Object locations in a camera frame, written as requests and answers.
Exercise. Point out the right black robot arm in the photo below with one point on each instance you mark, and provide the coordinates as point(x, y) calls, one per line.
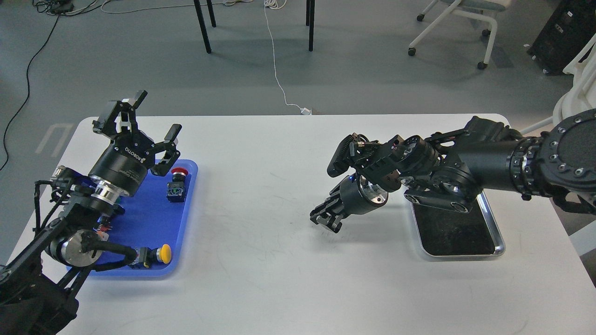
point(449, 170)

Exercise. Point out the black table leg right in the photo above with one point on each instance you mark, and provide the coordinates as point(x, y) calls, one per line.
point(309, 22)

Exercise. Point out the small red black part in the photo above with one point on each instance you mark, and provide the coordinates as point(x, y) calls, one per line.
point(103, 225)

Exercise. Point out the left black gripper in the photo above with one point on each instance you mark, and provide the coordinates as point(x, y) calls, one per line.
point(125, 163)

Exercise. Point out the red emergency stop button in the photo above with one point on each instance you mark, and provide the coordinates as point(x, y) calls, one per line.
point(176, 188)

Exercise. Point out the black table leg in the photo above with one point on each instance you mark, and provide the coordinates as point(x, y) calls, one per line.
point(202, 23)
point(309, 22)

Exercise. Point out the silver metal tray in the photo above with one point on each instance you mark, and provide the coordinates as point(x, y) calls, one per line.
point(448, 236)

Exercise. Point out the yellow push button switch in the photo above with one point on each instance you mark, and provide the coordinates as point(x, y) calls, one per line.
point(146, 257)

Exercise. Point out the black cabinet on casters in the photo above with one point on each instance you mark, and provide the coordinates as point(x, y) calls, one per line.
point(567, 31)

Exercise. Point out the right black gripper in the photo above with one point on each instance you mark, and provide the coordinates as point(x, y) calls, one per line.
point(354, 195)

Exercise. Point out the blue plastic tray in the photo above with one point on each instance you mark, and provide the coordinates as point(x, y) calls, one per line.
point(151, 220)

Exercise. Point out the black table leg left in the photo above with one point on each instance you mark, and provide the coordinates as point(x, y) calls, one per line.
point(202, 23)

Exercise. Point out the white chair at right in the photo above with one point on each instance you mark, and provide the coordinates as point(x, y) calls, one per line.
point(582, 95)

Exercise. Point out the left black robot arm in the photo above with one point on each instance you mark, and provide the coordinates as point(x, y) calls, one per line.
point(72, 212)

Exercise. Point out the white office chair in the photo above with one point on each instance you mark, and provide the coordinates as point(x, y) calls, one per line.
point(481, 13)

